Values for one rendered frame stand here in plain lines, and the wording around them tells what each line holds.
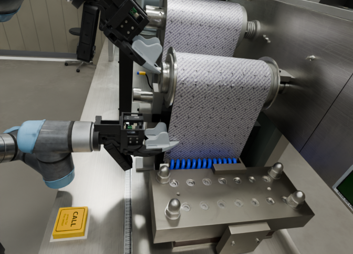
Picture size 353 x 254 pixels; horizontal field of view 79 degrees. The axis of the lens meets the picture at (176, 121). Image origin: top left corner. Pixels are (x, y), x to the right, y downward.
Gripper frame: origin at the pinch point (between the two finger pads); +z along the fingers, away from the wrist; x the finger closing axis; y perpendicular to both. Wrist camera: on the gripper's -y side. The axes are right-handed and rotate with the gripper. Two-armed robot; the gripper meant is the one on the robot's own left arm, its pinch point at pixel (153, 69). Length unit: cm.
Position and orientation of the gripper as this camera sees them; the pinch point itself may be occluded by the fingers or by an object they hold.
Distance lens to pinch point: 51.7
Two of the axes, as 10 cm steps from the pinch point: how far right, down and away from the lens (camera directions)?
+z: 6.5, 5.3, 5.5
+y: 7.4, -6.0, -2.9
